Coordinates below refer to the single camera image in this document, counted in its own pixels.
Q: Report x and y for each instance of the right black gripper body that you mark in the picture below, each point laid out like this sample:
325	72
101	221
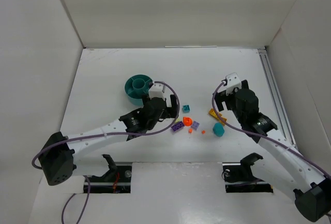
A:
226	96

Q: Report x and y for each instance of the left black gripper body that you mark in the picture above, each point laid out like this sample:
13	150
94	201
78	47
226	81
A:
170	106

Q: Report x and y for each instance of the dark purple long lego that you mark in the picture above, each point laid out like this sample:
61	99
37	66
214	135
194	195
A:
177	126

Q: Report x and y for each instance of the yellow long lego brick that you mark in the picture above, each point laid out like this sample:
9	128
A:
213	114

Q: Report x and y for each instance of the orange round lego piece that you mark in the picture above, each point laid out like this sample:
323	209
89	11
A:
187	121

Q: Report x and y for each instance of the light purple square lego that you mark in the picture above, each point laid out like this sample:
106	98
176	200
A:
195	125

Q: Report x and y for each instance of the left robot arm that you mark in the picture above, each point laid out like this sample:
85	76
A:
60	156

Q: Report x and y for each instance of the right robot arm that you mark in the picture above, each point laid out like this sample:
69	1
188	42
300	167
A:
303	181

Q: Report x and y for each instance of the orange square lego brick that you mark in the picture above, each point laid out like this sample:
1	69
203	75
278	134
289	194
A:
223	121

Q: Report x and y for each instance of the teal round divided container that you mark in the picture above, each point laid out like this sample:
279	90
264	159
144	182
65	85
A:
137	86

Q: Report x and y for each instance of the teal square lego brick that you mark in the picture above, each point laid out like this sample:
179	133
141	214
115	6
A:
186	108

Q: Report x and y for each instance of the teal rounded lego piece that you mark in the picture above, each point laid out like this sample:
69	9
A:
218	129

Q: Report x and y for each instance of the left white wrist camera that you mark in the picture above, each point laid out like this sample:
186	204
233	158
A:
157	90

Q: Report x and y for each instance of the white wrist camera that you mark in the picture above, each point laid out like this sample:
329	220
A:
233	83
157	90

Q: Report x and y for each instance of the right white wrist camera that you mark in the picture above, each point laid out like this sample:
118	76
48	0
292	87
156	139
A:
233	83

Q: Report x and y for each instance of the aluminium rail right side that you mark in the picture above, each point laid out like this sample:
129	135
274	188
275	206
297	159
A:
284	124

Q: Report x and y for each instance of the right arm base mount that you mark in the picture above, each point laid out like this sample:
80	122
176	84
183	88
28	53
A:
238	177

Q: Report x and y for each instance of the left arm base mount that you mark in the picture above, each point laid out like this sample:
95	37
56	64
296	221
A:
115	180

